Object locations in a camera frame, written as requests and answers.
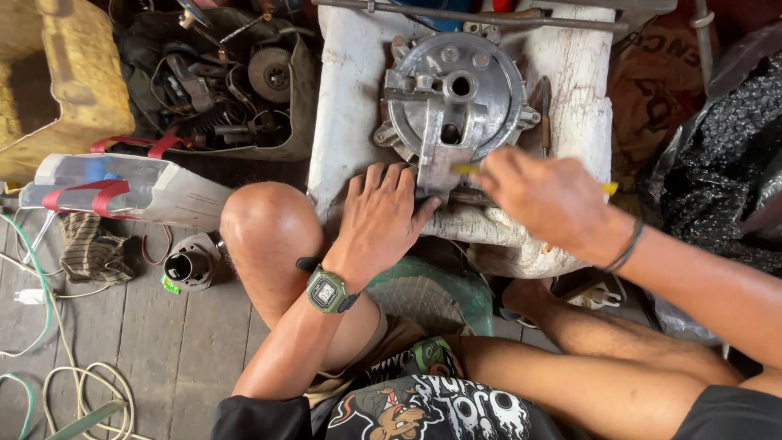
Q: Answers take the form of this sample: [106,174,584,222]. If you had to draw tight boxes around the person's left hand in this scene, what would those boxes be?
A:
[323,162,442,288]

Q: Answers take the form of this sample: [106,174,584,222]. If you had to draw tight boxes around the person's right hand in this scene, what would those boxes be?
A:
[470,147,636,264]

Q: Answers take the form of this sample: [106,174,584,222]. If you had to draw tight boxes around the yellow handled tool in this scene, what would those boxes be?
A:
[449,163,619,196]

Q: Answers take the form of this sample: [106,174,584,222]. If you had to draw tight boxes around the silver engine casing part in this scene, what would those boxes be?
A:
[374,32,542,202]

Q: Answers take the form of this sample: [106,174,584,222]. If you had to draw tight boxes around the green digital wristwatch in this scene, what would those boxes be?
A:
[297,257,362,315]

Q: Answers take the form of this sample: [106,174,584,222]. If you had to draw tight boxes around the green plastic stool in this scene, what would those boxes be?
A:
[365,255,494,337]

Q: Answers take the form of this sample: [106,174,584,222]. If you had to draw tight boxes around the white styrofoam block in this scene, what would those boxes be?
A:
[307,5,617,279]

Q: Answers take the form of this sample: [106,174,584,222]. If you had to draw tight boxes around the person's legs and shorts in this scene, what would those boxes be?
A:
[219,181,782,440]

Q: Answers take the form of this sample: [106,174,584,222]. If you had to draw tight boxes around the brown paper sack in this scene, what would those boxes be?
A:
[608,12,706,178]

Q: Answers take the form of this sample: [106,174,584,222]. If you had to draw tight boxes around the black bubble wrap heap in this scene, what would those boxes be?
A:
[648,24,782,276]

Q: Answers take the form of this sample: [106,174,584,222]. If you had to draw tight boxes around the grey engine cylinder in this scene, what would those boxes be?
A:
[163,231,230,293]

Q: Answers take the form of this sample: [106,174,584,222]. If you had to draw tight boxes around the black printed shirt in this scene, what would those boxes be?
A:
[211,335,782,440]

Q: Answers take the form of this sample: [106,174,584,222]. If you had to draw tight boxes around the tray of greasy engine parts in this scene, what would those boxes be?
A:
[110,0,321,163]

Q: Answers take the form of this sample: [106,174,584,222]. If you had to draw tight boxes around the striped brown cloth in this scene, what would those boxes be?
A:
[57,212,136,284]

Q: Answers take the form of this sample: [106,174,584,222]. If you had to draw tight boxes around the yellow plastic crate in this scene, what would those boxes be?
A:
[0,0,136,183]

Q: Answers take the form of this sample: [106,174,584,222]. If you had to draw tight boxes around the dark cord bracelet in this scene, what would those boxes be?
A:
[600,219,645,274]

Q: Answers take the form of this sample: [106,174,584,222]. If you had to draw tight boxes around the white bag with red handles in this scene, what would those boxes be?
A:
[20,136,236,230]

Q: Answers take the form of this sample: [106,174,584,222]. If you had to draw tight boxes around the cream white cable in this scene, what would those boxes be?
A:
[0,208,154,440]

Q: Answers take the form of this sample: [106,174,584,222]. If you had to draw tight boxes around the green cable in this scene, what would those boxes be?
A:
[0,213,55,440]

